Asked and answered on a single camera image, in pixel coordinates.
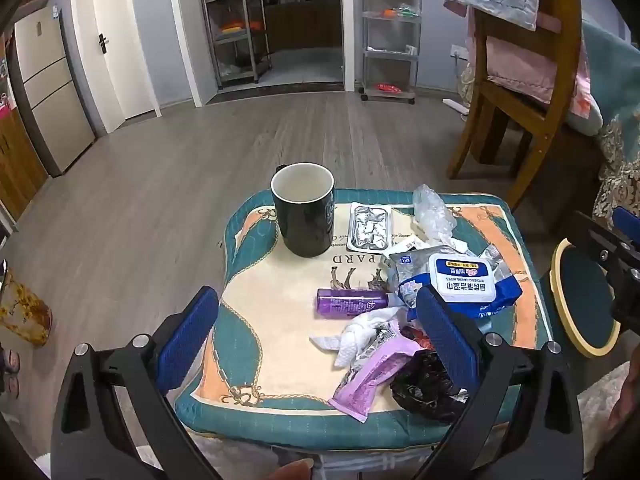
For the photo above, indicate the white paper slip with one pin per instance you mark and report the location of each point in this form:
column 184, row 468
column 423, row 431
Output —
column 406, row 245

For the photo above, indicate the white wall socket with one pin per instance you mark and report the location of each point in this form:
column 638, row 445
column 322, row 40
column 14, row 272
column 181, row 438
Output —
column 458, row 51

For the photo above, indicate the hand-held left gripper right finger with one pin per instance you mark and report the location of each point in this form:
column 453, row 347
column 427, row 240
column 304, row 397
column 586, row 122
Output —
column 445, row 335

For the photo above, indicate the light grey cushion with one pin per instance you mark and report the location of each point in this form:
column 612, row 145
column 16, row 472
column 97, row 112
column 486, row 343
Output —
column 585, row 120

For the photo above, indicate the red and white packet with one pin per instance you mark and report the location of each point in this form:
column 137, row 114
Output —
column 417, row 337

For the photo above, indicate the crumpled white tissue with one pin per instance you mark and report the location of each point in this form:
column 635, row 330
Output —
column 357, row 337

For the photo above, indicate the black mug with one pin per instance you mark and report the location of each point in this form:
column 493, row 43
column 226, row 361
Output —
column 305, row 225

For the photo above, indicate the white door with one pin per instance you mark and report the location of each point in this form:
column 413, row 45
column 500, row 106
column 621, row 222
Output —
column 120, row 10

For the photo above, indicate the purple wrapper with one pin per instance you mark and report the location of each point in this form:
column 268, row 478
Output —
column 370, row 380

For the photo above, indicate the silver blister pack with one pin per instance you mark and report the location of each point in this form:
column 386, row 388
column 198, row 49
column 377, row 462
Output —
column 370, row 227

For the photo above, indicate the orange item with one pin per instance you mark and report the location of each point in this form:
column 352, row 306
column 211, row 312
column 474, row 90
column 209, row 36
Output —
column 240, row 26

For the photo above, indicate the white power strip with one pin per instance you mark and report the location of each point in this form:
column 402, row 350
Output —
column 457, row 105

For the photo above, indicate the blue wet wipes pack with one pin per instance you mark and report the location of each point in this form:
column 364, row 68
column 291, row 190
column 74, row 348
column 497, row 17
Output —
column 462, row 275

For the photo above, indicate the black plastic bag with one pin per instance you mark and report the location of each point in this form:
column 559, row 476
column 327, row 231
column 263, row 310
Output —
column 425, row 390

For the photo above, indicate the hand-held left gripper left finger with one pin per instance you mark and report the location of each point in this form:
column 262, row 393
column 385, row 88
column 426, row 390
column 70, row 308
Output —
column 187, row 340

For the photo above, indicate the metal shelf rack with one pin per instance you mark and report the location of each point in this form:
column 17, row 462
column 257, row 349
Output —
column 235, row 39

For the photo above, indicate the beige refrigerator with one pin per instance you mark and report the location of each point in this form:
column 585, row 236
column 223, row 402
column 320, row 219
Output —
column 50, row 85

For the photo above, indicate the person's right hand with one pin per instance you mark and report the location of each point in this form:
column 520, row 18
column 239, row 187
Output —
column 627, row 395

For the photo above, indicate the clear plastic bag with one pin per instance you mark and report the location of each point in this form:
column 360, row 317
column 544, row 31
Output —
column 432, row 212

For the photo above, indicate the purple bottle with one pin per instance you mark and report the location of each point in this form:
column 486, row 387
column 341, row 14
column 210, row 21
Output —
column 345, row 302

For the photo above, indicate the wooden chair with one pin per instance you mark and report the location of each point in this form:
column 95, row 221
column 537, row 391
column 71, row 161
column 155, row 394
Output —
column 550, row 125

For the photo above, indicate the round bin with yellow rim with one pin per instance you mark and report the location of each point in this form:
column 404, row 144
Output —
column 580, row 295

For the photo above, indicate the wooden kitchen cabinet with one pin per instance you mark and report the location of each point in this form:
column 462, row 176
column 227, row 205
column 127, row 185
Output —
column 305, row 25

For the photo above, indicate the teal lace tablecloth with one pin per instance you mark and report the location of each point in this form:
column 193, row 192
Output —
column 615, row 85

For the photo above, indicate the white trolley cart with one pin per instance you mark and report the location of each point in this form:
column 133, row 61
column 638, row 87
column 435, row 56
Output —
column 392, row 16

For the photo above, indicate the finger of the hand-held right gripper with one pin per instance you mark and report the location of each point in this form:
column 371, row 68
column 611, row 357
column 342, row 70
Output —
column 600, row 245
column 627, row 221

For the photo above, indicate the printed teal cushion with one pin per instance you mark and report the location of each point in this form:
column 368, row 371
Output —
column 280, row 350

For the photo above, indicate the pink seat cushion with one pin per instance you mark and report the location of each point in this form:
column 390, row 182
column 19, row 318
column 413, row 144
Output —
column 520, row 70

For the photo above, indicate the pink slipper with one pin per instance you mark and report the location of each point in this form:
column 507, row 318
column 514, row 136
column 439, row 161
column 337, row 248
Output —
column 10, row 365

